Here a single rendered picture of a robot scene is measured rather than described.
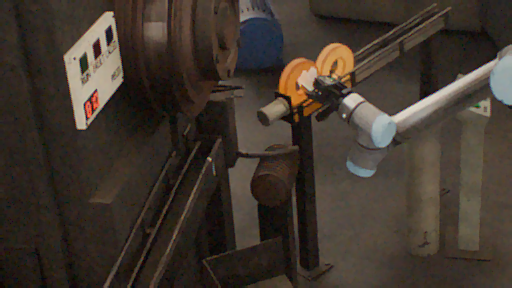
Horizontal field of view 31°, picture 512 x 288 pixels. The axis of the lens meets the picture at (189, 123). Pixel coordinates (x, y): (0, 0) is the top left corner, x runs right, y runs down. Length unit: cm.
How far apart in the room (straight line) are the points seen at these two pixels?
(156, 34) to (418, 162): 126
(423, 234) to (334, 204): 48
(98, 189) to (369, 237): 149
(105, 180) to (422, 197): 134
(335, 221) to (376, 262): 30
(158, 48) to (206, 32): 13
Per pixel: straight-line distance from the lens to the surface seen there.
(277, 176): 284
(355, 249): 340
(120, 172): 226
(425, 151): 313
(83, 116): 206
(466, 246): 339
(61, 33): 200
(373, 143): 276
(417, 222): 328
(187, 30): 223
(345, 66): 306
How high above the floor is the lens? 200
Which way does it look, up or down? 28 degrees down
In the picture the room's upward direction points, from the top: 7 degrees counter-clockwise
